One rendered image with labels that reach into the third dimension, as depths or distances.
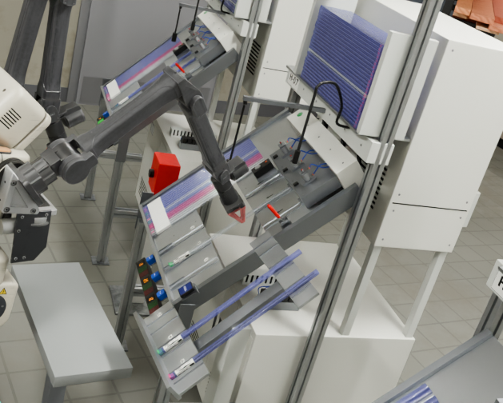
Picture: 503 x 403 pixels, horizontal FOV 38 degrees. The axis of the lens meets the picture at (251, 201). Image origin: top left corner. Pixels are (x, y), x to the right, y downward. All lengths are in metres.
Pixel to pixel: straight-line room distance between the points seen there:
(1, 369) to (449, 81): 2.04
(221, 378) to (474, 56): 1.25
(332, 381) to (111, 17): 3.90
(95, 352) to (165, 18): 4.15
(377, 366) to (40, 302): 1.25
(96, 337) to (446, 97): 1.33
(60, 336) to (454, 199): 1.36
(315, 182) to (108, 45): 3.86
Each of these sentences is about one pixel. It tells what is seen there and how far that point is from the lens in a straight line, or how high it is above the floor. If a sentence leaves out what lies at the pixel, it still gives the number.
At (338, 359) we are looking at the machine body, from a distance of 2.74.
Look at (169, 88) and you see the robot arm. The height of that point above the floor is 1.45.
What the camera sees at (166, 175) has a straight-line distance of 3.26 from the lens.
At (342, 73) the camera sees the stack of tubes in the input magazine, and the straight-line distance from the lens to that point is 2.43.
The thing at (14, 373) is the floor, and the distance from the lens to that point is 3.16.
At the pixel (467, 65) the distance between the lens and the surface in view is 2.36.
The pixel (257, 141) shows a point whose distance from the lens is 2.86.
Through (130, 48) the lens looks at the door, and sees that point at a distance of 6.09.
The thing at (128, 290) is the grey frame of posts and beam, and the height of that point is 0.31.
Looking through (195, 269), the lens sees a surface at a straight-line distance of 2.46.
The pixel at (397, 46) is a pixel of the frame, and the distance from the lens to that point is 2.20.
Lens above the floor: 2.02
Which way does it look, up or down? 24 degrees down
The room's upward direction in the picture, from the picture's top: 16 degrees clockwise
